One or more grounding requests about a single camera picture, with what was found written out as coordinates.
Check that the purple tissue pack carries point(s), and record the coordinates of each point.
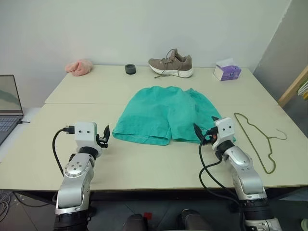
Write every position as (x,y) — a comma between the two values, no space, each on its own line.
(228,72)

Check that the grey laptop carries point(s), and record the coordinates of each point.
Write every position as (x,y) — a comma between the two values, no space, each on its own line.
(8,103)

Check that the wooden clothes rack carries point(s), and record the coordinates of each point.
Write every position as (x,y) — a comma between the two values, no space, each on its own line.
(292,90)

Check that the black table frame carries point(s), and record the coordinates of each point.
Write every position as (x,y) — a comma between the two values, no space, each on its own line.
(276,197)

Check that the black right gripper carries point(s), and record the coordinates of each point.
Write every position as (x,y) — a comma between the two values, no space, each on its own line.
(209,138)

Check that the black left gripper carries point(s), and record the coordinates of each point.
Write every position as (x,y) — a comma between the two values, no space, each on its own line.
(101,140)

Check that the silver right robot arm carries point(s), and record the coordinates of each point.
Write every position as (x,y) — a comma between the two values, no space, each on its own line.
(243,168)

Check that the dark rounded shape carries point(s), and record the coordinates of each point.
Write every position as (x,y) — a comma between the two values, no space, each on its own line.
(192,220)
(134,222)

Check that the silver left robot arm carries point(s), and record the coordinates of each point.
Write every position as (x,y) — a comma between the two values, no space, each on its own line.
(72,183)

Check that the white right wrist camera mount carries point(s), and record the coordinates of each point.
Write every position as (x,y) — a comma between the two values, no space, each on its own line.
(225,130)

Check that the green shorts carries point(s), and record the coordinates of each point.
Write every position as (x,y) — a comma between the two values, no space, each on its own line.
(163,113)

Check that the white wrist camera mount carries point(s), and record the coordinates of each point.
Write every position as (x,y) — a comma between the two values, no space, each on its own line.
(84,134)
(225,130)

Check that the taupe sneaker with white sole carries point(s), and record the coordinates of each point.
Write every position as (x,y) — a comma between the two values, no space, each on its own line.
(178,63)

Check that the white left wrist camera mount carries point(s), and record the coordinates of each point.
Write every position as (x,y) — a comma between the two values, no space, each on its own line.
(84,134)

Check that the pink fluffy cloth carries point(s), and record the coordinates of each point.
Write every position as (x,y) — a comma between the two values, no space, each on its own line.
(79,67)

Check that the small red block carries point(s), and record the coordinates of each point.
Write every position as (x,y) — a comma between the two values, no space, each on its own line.
(148,215)

